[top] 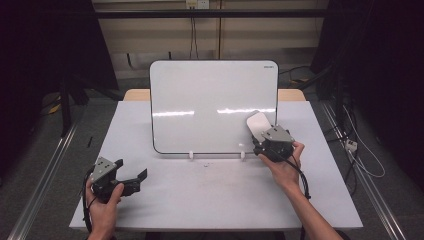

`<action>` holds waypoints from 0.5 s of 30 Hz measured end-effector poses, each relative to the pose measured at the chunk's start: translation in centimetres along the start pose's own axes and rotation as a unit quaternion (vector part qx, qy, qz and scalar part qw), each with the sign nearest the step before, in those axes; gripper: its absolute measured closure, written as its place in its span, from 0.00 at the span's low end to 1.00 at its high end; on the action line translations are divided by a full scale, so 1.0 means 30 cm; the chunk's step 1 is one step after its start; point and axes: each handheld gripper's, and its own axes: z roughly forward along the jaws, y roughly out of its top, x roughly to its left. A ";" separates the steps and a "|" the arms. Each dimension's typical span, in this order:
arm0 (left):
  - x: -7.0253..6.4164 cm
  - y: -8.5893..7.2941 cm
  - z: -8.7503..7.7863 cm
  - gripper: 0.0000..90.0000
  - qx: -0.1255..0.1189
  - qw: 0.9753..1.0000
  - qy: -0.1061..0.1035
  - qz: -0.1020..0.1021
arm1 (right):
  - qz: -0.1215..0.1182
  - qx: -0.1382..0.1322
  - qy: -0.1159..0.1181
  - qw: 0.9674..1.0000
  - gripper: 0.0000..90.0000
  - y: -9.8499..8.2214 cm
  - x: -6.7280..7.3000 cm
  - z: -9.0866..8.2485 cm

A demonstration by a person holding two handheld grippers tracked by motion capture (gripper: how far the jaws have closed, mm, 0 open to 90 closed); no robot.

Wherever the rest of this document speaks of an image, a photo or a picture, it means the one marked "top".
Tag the black horizontal bar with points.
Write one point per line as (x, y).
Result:
(210, 13)

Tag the white plastic whiteboard stand clip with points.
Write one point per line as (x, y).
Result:
(191, 155)
(243, 155)

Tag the person's right hand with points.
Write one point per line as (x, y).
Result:
(285, 170)

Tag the wooden table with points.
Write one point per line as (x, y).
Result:
(136, 95)

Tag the black metal stand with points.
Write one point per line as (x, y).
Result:
(68, 96)

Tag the person's left hand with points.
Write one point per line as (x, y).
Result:
(103, 210)

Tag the white wall socket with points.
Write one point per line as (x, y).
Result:
(197, 3)

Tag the white power strip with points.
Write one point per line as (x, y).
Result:
(351, 145)

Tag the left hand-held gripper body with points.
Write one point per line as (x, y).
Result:
(106, 178)

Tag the white whiteboard with dark rim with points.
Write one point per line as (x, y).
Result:
(213, 106)

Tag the white whiteboard eraser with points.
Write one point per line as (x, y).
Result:
(257, 125)

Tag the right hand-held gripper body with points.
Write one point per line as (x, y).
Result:
(275, 143)

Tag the aluminium floor rail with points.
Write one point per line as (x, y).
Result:
(43, 180)
(363, 173)

